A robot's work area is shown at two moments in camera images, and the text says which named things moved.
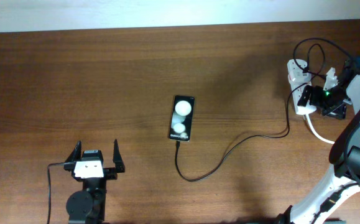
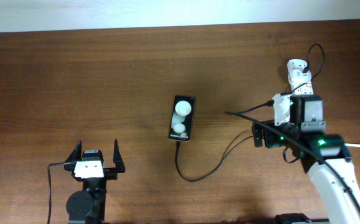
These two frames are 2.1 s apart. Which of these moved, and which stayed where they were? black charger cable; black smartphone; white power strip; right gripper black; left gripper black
Moved: black charger cable; right gripper black
Stayed: black smartphone; left gripper black; white power strip
